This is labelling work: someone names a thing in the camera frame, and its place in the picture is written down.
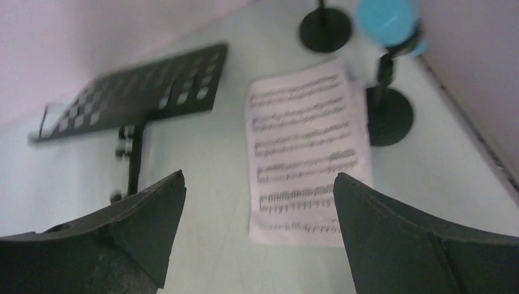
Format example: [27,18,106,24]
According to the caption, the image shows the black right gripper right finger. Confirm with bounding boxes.
[334,173,518,293]

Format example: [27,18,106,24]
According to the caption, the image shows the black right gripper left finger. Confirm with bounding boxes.
[1,171,187,293]

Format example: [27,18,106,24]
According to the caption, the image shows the black microphone stand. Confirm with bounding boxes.
[298,0,354,53]
[365,21,422,147]

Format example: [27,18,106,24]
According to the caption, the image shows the sheet music page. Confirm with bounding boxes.
[245,59,373,247]

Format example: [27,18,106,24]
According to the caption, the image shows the black music stand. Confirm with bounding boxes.
[28,42,229,195]

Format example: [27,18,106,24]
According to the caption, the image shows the blue toy microphone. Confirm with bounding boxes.
[356,0,428,58]

